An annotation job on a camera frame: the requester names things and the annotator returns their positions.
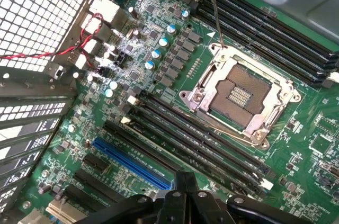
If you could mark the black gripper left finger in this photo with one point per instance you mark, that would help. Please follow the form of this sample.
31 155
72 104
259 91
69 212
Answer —
172 208

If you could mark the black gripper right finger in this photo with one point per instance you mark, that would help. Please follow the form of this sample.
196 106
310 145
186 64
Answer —
206 208

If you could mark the long black expansion slot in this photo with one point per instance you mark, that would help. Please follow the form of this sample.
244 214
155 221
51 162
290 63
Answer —
143 147
82 197

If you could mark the black expansion slot blue latch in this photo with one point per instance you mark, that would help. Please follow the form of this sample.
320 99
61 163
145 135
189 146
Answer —
92 184

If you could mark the short black expansion slot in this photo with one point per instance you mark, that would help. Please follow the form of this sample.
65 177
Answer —
96 162

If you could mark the white expansion slot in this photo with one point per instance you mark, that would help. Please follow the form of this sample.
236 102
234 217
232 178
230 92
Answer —
63 212

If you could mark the green Dell motherboard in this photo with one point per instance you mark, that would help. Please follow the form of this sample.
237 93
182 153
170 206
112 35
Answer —
304 155

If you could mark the CPU socket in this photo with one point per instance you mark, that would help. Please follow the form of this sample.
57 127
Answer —
238 97

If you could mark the silver metal socket cover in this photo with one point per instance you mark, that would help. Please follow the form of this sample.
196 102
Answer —
251 66

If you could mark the silver stacked USB port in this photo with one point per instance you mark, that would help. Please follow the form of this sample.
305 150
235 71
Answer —
91 25

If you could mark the silver network port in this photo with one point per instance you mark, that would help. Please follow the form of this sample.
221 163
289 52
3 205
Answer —
104 7

